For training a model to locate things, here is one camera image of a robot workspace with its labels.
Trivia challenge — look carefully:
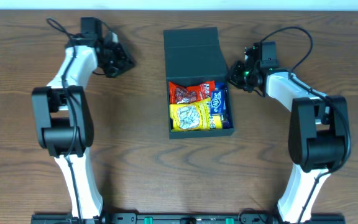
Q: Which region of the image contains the blue Eclipse mints tin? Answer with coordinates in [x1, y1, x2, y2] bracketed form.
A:
[210, 90, 226, 115]

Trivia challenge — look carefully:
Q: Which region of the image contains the black gift box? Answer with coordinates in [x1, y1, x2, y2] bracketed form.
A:
[163, 27, 235, 139]

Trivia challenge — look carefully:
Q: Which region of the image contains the dark blue snack wrapper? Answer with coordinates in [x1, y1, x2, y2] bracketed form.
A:
[221, 87, 231, 129]

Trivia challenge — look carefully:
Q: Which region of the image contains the yellow Hacks candy bag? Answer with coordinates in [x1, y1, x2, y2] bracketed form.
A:
[170, 98, 223, 132]

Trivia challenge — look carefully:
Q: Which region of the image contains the red Hacks candy bag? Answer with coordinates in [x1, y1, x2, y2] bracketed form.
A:
[168, 81, 216, 104]

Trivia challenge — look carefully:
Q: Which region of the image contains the blue Oreo cookie pack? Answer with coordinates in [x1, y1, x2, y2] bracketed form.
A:
[215, 82, 227, 91]

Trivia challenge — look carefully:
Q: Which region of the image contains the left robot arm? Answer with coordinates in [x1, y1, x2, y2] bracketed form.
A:
[31, 17, 135, 223]

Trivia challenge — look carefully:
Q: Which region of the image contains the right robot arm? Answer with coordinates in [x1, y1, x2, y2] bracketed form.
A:
[227, 42, 351, 223]

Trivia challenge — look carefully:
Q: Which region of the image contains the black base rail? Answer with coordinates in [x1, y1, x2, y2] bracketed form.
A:
[30, 212, 346, 224]

